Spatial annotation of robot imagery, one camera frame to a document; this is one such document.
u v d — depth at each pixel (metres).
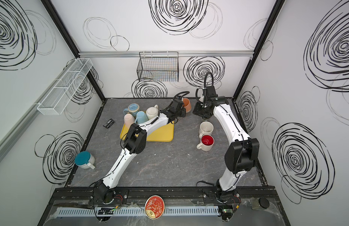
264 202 0.64
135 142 0.64
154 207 0.68
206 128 0.97
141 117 0.98
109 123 1.02
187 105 1.02
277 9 0.73
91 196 0.73
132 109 0.99
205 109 0.61
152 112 1.01
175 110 0.84
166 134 0.99
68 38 0.83
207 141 0.91
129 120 0.96
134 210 0.71
